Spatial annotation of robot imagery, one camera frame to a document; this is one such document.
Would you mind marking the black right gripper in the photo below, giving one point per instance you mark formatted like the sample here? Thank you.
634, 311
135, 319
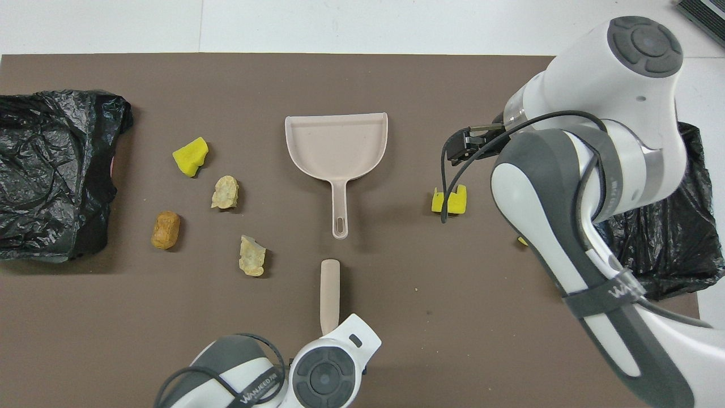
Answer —
491, 139

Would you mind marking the yellow notched sponge piece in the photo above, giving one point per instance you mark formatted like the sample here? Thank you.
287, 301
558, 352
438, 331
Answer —
457, 203

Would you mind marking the beige plastic dustpan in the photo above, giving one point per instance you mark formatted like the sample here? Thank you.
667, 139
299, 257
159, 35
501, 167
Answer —
337, 147

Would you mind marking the beige hand brush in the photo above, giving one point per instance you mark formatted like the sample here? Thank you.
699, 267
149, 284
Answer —
329, 294

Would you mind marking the pale torn bread chunk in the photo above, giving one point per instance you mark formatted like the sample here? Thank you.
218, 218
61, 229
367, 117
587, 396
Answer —
252, 256

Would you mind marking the pale ridged bread roll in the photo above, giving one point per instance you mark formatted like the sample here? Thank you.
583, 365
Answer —
225, 192

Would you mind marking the yellow sponge green backing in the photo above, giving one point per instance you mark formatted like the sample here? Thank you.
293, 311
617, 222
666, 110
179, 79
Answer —
190, 156

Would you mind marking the brown bread bun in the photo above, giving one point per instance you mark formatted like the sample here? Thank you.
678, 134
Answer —
165, 229

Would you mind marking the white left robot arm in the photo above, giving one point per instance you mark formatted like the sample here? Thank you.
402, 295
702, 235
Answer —
328, 374

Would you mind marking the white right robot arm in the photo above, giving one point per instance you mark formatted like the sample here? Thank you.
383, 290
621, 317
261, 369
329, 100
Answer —
566, 181

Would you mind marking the black bag lined bin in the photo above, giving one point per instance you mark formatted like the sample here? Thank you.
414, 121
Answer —
51, 158
679, 243

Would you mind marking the brown table mat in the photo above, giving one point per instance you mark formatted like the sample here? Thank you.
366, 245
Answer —
425, 328

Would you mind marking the dark grey ribbed device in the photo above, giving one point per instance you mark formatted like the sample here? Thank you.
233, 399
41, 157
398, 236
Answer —
708, 20

